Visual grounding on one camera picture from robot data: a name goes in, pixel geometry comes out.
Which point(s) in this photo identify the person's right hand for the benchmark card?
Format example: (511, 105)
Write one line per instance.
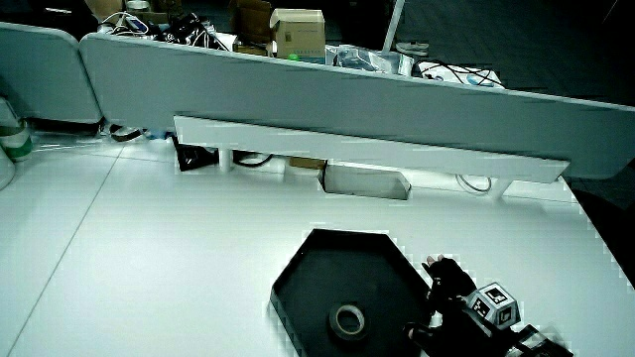
(449, 285)

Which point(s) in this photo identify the black hexagonal plate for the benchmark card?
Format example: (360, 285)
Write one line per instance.
(342, 270)

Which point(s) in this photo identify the black tape roll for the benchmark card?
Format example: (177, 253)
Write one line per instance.
(348, 333)

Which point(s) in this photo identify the white open box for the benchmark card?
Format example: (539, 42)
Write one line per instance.
(362, 182)

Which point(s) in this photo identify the white monitor riser shelf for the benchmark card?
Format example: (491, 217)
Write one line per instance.
(347, 146)

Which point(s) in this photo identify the small brown box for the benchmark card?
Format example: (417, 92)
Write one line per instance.
(307, 162)

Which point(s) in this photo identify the long grey desk divider panel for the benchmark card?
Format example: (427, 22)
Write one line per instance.
(347, 99)

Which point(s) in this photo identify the white shoe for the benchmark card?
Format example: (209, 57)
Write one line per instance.
(413, 48)

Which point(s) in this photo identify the clear plastic bags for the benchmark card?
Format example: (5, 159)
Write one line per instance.
(364, 59)

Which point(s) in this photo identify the white pole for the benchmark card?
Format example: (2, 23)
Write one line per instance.
(392, 25)

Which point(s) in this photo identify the black pouch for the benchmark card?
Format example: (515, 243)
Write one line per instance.
(191, 157)

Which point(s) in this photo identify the closed tan cardboard box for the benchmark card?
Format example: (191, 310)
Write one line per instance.
(297, 35)

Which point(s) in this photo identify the open brown cardboard box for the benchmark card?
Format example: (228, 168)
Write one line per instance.
(250, 22)

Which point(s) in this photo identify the short grey desk divider panel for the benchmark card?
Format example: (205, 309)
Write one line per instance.
(42, 74)

